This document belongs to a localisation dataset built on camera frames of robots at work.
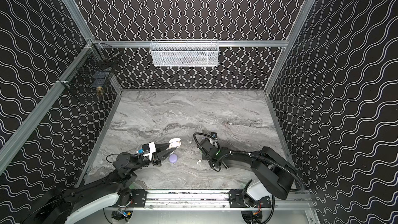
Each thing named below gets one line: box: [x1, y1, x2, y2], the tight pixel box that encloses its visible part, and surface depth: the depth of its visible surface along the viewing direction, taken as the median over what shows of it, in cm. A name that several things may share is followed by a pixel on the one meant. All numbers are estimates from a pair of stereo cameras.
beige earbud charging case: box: [168, 137, 182, 149], surface depth 68 cm
